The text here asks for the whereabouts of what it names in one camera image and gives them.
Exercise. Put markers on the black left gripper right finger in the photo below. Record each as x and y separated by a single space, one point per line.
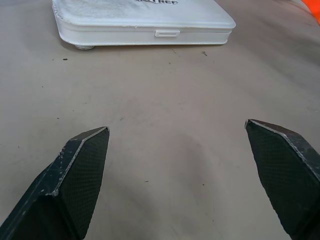
282 180

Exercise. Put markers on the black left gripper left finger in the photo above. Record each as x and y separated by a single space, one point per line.
75 185

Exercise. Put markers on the orange object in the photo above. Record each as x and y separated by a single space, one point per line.
313 8

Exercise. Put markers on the white plastic case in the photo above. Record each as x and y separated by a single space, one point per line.
140 22

